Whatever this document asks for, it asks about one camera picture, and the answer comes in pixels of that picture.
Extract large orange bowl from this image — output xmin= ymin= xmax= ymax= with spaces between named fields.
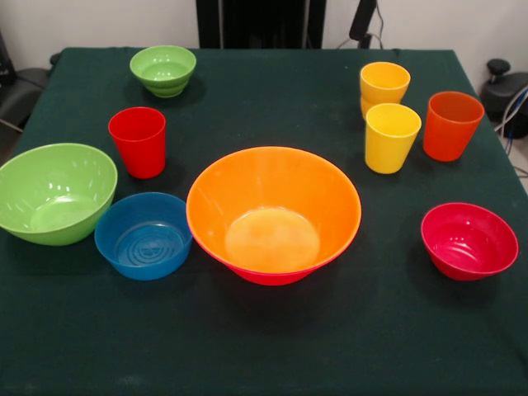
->
xmin=186 ymin=145 xmax=363 ymax=276

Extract large pink bowl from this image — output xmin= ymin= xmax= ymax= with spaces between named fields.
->
xmin=192 ymin=229 xmax=361 ymax=286

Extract red cup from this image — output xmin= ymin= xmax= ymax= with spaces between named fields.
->
xmin=107 ymin=106 xmax=167 ymax=180

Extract dark green tablecloth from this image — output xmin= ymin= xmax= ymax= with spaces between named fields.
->
xmin=0 ymin=47 xmax=528 ymax=396

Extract blue bowl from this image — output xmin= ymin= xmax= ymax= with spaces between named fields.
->
xmin=94 ymin=191 xmax=194 ymax=282

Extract small green bowl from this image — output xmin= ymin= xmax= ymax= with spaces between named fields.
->
xmin=129 ymin=45 xmax=197 ymax=99

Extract black cabinet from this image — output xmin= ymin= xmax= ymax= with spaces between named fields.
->
xmin=196 ymin=0 xmax=327 ymax=50

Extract orange cup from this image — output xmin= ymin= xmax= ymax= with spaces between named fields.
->
xmin=422 ymin=92 xmax=485 ymax=163

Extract red bowl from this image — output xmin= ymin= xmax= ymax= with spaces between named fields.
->
xmin=420 ymin=201 xmax=520 ymax=282

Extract large green bowl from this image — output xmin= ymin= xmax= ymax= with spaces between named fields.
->
xmin=0 ymin=143 xmax=119 ymax=248

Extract black equipment base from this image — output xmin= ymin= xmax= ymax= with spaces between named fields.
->
xmin=480 ymin=59 xmax=528 ymax=123

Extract black chair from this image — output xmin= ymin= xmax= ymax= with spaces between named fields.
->
xmin=0 ymin=28 xmax=62 ymax=133

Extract blue and white cables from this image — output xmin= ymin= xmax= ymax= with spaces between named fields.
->
xmin=493 ymin=84 xmax=528 ymax=141

